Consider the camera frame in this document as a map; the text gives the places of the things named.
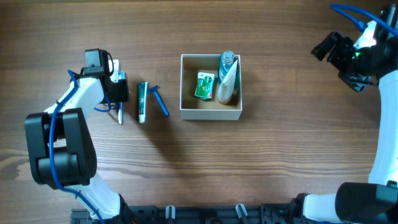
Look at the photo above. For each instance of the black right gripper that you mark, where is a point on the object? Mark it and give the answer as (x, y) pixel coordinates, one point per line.
(343, 58)

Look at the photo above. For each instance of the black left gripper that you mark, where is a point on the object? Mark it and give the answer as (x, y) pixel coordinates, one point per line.
(119, 91)

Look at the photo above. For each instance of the blue white toothbrush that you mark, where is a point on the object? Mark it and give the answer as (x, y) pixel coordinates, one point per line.
(120, 109)

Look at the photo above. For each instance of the green Dettol soap bar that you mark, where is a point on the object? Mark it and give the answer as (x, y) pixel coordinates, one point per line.
(205, 84)

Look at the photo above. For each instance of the white cream tube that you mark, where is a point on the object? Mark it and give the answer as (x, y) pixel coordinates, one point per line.
(227, 80)

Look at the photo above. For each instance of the teal mouthwash bottle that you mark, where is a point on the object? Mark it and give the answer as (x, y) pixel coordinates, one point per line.
(226, 62)

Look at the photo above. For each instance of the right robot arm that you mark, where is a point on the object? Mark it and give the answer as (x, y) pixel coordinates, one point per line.
(376, 200)

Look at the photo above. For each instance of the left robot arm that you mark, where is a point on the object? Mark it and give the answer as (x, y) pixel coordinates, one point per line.
(61, 150)

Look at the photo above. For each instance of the Colgate toothpaste tube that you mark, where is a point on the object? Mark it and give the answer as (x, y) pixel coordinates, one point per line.
(142, 95)

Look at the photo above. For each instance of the blue disposable razor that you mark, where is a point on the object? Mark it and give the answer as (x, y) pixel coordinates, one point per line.
(155, 91)

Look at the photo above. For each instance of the white cardboard box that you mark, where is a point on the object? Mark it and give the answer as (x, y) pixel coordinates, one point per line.
(193, 108)

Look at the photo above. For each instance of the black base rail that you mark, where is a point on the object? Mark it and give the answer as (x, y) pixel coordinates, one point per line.
(237, 214)

